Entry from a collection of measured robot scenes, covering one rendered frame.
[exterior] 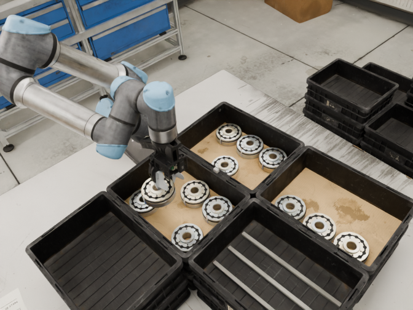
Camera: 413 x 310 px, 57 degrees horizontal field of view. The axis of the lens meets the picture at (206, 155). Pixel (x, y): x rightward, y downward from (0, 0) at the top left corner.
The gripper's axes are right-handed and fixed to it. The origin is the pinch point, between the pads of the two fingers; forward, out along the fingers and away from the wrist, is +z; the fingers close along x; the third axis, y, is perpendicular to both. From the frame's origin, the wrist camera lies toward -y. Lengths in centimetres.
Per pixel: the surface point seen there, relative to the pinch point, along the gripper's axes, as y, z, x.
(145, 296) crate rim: 20.2, 9.8, -25.2
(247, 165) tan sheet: 4.8, 13.7, 35.0
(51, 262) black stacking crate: -16.0, 21.1, -36.5
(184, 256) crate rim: 19.3, 8.2, -10.3
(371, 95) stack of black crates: 3, 36, 147
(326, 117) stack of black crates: -10, 47, 125
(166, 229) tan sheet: 2.4, 17.6, -3.8
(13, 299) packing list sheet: -23, 35, -51
